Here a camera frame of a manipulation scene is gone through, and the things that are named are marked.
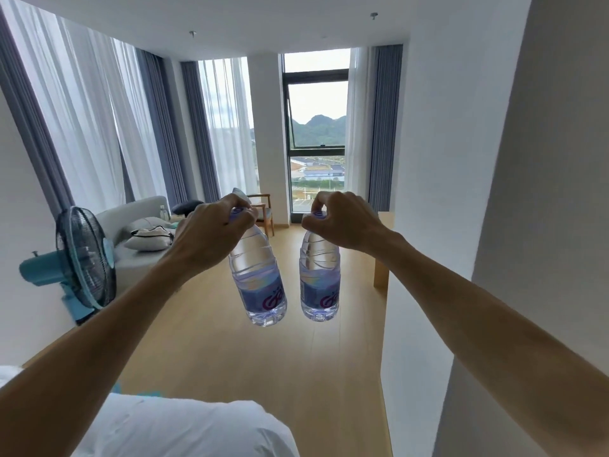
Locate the person's left hand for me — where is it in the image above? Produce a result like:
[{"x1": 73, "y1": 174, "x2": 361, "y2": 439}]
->
[{"x1": 165, "y1": 193, "x2": 259, "y2": 277}]

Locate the person's right hand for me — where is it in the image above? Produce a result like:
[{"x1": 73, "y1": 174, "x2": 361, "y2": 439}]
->
[{"x1": 301, "y1": 190, "x2": 396, "y2": 256}]

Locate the clear water bottle purple cap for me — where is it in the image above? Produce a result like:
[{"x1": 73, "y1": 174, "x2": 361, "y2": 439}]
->
[
  {"x1": 299, "y1": 210, "x2": 341, "y2": 323},
  {"x1": 228, "y1": 208, "x2": 288, "y2": 328}
]

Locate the person's left forearm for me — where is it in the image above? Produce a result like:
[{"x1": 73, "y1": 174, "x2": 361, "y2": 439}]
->
[{"x1": 0, "y1": 254, "x2": 196, "y2": 446}]

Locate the person's right forearm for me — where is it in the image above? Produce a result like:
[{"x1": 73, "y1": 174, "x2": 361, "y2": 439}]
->
[{"x1": 378, "y1": 232, "x2": 609, "y2": 457}]

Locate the wooden table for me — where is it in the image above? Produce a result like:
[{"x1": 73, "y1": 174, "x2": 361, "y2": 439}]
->
[{"x1": 373, "y1": 211, "x2": 396, "y2": 289}]

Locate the wooden armchair dark seat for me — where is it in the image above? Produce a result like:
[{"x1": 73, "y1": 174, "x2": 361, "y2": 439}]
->
[{"x1": 232, "y1": 187, "x2": 275, "y2": 237}]

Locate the white sofa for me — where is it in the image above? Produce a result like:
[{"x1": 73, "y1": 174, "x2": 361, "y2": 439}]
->
[{"x1": 95, "y1": 195, "x2": 191, "y2": 296}]

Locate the grey curtain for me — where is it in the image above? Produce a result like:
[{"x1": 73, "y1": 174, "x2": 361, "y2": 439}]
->
[
  {"x1": 0, "y1": 9, "x2": 75, "y2": 220},
  {"x1": 135, "y1": 48, "x2": 190, "y2": 208},
  {"x1": 369, "y1": 44, "x2": 404, "y2": 213},
  {"x1": 180, "y1": 60, "x2": 222, "y2": 203}
]

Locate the white sheer curtain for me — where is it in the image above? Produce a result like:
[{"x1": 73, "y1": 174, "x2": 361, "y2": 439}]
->
[
  {"x1": 197, "y1": 56, "x2": 260, "y2": 198},
  {"x1": 343, "y1": 46, "x2": 374, "y2": 198},
  {"x1": 2, "y1": 0, "x2": 167, "y2": 216}
]

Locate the large glass window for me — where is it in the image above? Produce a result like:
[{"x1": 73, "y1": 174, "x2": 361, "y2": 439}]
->
[{"x1": 281, "y1": 48, "x2": 351, "y2": 215}]

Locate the blue standing fan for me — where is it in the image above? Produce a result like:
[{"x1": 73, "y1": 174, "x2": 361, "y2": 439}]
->
[{"x1": 18, "y1": 206, "x2": 117, "y2": 325}]

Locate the white bag black strap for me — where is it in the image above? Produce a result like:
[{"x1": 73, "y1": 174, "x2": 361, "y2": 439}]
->
[{"x1": 124, "y1": 225, "x2": 175, "y2": 253}]

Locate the white bed with black cable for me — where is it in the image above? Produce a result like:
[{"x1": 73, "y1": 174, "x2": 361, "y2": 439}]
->
[{"x1": 0, "y1": 365, "x2": 301, "y2": 457}]

